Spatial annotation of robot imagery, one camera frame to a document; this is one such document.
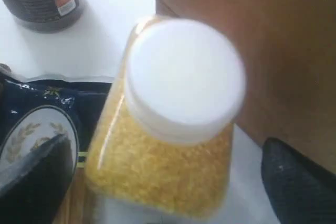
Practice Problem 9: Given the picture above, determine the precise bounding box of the yellow grain bottle white cap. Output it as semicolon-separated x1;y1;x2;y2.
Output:
85;16;246;218

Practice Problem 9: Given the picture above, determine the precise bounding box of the brown paper shopping bag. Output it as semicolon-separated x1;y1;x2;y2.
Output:
156;0;335;172

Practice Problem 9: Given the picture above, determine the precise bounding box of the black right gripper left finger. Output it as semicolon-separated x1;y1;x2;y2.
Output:
1;135;74;223

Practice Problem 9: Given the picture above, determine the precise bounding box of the spaghetti packet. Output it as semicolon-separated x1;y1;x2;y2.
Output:
0;73;113;224

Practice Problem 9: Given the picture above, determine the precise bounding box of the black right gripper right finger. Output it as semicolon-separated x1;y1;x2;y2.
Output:
261;137;335;223

